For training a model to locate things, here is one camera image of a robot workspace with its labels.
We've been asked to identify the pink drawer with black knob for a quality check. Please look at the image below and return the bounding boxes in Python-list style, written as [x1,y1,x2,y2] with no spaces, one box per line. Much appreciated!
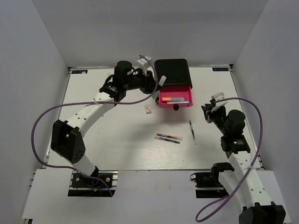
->
[156,84,193,111]

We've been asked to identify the purple pen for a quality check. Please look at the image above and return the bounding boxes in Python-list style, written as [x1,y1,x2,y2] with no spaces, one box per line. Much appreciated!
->
[154,136,180,144]

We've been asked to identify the blue highlighter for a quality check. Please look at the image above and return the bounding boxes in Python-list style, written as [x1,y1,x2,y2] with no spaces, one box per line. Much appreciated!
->
[166,101,189,104]

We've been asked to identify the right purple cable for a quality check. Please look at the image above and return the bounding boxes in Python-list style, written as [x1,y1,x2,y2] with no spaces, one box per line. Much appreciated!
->
[195,97,262,222]

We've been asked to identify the orange highlighter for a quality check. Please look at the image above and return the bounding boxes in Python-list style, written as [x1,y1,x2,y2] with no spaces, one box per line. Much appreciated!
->
[162,97,185,102]

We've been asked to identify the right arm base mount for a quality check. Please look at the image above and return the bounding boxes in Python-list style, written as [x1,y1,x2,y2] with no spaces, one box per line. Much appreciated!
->
[190,172,228,199]

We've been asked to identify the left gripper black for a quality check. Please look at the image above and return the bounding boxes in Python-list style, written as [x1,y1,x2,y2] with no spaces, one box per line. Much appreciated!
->
[124,67,163,95]

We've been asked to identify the white staples box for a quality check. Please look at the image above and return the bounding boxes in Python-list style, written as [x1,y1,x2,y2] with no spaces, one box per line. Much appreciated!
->
[144,105,152,114]

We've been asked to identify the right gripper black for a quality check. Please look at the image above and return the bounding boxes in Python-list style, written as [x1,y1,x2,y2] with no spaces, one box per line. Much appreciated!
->
[201,103,230,135]

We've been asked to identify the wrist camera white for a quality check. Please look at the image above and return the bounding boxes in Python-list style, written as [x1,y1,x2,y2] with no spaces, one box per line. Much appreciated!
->
[137,55,151,77]
[210,92,226,112]

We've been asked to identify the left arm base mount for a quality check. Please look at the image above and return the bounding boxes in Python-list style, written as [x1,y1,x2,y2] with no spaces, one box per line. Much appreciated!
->
[68,171,118,197]

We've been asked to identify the green pen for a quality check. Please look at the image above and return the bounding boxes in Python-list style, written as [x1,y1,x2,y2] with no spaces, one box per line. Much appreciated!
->
[189,120,197,145]

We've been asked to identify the black drawer cabinet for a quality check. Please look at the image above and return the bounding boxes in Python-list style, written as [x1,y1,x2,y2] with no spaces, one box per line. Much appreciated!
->
[153,59,193,108]

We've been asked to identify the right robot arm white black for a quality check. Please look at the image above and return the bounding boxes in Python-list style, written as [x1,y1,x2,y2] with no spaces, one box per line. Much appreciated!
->
[195,96,286,224]

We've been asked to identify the right corner logo sticker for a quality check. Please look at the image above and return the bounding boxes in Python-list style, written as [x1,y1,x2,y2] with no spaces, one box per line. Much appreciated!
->
[212,67,229,71]

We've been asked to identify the left corner logo sticker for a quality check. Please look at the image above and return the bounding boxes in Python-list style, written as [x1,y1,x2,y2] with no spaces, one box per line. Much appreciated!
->
[71,70,88,74]

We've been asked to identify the corner logo sticker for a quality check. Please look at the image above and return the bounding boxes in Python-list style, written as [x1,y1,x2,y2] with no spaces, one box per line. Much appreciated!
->
[71,70,88,74]
[212,67,229,71]

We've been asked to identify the red pen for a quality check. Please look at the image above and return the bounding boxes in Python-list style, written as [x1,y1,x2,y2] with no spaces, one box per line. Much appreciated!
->
[157,133,183,140]

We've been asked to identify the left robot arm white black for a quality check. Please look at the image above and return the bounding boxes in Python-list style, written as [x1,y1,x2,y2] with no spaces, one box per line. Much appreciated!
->
[50,56,158,186]

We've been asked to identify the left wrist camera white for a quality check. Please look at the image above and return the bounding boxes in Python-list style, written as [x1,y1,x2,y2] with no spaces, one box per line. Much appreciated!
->
[137,55,151,77]

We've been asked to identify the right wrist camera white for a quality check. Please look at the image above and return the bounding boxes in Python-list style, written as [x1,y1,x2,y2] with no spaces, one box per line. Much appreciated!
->
[210,92,226,112]

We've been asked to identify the green highlighter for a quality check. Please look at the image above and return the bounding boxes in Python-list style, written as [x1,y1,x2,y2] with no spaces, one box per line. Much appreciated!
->
[152,76,166,101]

